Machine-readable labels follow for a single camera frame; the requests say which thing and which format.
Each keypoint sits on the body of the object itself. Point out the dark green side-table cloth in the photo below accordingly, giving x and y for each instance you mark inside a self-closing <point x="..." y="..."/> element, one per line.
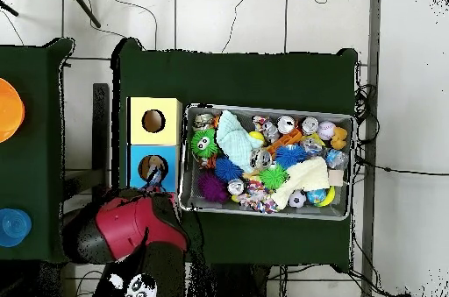
<point x="35" y="171"/>

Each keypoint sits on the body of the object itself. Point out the crushed silver can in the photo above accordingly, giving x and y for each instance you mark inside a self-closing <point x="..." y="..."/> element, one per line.
<point x="261" y="158"/>

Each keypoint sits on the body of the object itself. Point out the orange plastic tray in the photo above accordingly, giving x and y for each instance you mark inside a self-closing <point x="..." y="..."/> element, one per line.
<point x="286" y="138"/>

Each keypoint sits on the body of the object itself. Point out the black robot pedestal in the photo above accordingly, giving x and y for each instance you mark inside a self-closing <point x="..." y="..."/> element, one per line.
<point x="238" y="283"/>

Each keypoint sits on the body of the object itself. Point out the blue spiky toy with eyes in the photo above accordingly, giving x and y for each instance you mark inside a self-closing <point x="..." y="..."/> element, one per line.
<point x="291" y="156"/>

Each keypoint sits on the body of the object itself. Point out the cream knit cloth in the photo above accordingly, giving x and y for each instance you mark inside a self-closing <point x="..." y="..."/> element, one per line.
<point x="305" y="174"/>

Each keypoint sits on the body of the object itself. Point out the white baseball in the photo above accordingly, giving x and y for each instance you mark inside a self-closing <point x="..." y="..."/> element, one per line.
<point x="327" y="130"/>

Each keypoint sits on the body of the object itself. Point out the yellow ball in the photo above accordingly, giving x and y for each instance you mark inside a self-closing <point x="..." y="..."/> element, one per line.
<point x="256" y="135"/>

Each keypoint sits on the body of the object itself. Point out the green spiky toy with eyes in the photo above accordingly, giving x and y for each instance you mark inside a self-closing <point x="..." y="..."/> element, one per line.
<point x="204" y="142"/>

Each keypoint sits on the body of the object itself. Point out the black tripod leg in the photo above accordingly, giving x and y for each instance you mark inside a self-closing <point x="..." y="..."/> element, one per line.
<point x="84" y="6"/>
<point x="8" y="8"/>

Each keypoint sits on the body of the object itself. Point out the black upright panel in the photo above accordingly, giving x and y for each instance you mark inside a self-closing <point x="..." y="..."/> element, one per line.
<point x="101" y="128"/>

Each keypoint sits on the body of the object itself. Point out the orange plastic bowl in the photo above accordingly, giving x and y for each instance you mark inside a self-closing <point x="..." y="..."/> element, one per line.
<point x="10" y="111"/>

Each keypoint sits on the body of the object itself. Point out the mint green cloth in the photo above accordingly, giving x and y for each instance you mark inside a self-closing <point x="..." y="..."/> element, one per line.
<point x="235" y="142"/>

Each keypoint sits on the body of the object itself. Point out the crushed clear bottle blue label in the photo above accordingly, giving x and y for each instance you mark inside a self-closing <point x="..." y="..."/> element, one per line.
<point x="154" y="176"/>

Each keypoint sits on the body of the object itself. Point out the wooden box with three holes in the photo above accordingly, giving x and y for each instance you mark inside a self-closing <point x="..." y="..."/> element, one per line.
<point x="165" y="128"/>

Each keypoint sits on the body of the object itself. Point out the blue plastic cup stack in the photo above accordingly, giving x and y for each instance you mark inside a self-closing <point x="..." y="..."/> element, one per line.
<point x="14" y="227"/>

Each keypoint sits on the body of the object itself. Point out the grey floor strip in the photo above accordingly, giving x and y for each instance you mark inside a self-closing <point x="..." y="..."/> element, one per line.
<point x="374" y="30"/>

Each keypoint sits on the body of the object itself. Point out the dark green table cloth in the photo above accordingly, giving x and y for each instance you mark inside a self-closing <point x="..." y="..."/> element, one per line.
<point x="228" y="79"/>

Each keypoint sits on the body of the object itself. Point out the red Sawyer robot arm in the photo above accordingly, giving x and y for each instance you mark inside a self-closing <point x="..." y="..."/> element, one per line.
<point x="133" y="227"/>

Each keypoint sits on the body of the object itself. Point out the black drink can silver top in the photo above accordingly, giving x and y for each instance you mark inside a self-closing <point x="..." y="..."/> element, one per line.
<point x="235" y="186"/>

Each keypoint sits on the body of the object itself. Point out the purple spiky ball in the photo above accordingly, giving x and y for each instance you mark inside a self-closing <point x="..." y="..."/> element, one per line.
<point x="212" y="186"/>

